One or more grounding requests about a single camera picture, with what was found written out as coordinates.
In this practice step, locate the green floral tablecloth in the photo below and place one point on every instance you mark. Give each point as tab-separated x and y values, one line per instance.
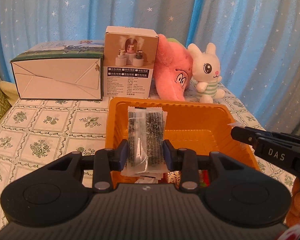
37	132

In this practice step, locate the red gold candy packet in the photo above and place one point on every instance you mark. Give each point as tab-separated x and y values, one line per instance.
171	177

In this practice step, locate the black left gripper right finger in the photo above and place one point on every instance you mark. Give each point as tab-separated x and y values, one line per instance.
185	161

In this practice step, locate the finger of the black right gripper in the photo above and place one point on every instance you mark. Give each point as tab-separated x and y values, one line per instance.
277	132
240	134

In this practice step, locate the red candy with gold label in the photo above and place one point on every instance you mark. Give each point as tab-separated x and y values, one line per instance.
204	180

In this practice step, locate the orange plastic tray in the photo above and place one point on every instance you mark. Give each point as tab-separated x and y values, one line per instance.
200	127

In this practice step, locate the blue star curtain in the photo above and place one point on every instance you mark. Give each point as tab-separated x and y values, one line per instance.
257	41

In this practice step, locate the right hand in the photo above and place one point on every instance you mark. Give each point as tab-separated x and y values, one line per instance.
293	215

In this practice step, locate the white green cardboard box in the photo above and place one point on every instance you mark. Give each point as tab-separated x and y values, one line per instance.
69	70

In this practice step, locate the clear black seaweed snack packet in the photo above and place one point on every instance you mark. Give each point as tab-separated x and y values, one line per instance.
146	127

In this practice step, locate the pink star plush toy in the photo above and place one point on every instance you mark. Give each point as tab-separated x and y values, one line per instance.
172	71

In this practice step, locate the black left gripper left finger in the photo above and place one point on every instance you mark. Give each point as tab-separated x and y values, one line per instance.
107	160

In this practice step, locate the white bunny plush toy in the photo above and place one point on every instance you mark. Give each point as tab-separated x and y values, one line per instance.
206	70

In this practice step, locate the brown humidifier product box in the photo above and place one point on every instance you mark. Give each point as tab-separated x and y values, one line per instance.
129	55

